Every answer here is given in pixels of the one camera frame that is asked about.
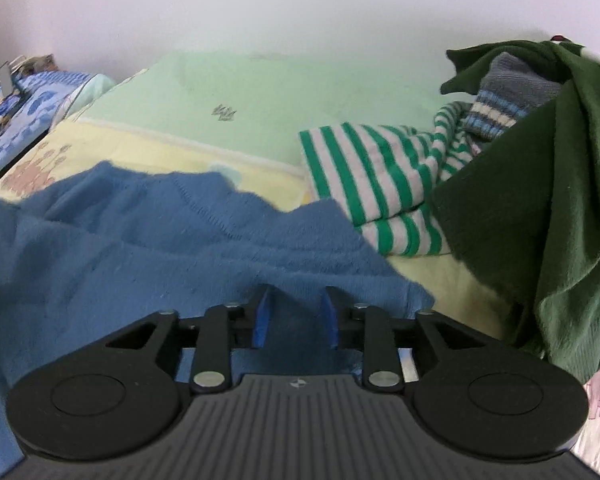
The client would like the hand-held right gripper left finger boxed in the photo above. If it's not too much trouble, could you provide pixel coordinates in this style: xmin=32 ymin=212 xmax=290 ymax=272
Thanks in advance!
xmin=105 ymin=284 xmax=273 ymax=395

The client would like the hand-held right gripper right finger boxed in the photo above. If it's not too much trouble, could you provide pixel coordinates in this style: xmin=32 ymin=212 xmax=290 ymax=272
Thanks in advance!
xmin=325 ymin=286 xmax=486 ymax=395

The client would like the blue knit sweater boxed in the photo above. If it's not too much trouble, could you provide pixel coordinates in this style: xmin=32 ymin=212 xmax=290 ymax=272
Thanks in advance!
xmin=0 ymin=161 xmax=437 ymax=466

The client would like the green white striped shirt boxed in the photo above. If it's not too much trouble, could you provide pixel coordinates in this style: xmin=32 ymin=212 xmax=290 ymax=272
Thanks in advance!
xmin=299 ymin=101 xmax=481 ymax=259

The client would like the dark green garment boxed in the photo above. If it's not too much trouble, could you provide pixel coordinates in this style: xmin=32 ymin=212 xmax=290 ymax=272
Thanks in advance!
xmin=430 ymin=37 xmax=600 ymax=386

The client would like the pale green cloth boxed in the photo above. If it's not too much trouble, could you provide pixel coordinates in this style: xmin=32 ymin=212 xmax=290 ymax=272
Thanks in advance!
xmin=55 ymin=74 xmax=117 ymax=121

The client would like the grey blue striped knit garment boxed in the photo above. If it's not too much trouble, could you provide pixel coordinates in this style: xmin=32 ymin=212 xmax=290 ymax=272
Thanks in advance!
xmin=461 ymin=51 xmax=565 ymax=142

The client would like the blue checkered cloth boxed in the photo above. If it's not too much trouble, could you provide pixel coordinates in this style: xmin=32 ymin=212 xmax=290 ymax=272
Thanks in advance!
xmin=0 ymin=70 xmax=98 ymax=188

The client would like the black phone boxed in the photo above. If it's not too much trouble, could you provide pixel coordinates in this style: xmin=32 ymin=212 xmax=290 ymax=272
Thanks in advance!
xmin=0 ymin=60 xmax=21 ymax=96

